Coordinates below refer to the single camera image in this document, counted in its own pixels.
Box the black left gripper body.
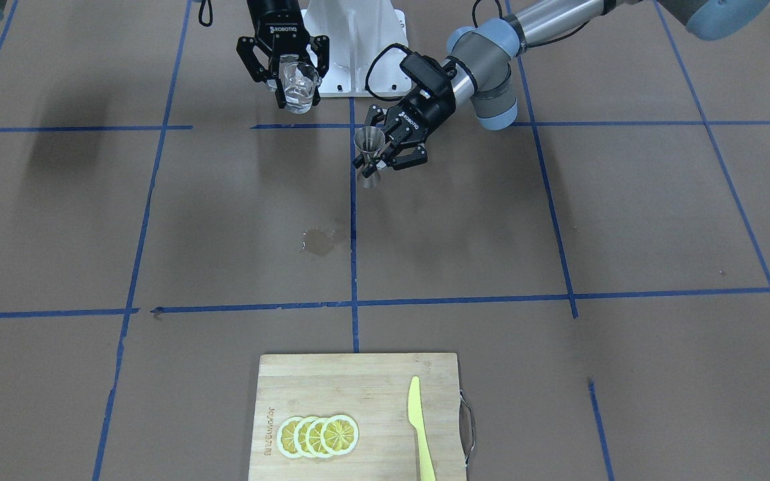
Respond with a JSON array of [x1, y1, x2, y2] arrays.
[[385, 52, 457, 152]]

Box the clear glass beaker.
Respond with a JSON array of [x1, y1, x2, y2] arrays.
[[276, 55, 323, 114]]

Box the yellow plastic knife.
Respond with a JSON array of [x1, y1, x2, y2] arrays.
[[407, 375, 436, 480]]

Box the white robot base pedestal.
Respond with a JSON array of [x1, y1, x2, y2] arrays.
[[301, 1, 412, 98]]

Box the steel jigger measuring cup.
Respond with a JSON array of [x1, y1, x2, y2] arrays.
[[352, 127, 386, 188]]

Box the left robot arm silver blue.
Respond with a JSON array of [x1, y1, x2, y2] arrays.
[[352, 1, 620, 180]]

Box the wooden cutting board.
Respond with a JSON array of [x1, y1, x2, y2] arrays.
[[247, 353, 467, 480]]

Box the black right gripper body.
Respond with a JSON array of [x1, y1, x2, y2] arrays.
[[245, 1, 308, 65]]

